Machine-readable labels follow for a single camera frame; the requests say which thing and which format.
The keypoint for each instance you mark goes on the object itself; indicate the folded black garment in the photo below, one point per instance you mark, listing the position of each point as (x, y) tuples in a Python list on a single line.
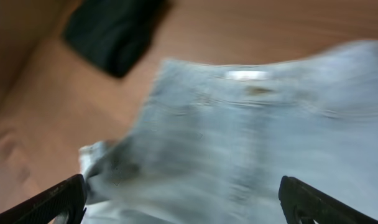
[(114, 34)]

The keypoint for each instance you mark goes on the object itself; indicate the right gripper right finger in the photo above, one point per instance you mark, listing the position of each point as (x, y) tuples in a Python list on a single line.
[(303, 204)]

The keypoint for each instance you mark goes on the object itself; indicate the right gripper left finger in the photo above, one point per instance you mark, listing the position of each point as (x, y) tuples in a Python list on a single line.
[(62, 203)]

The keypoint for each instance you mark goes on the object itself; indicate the light blue denim shorts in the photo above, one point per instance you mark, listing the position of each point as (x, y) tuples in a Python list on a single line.
[(212, 143)]

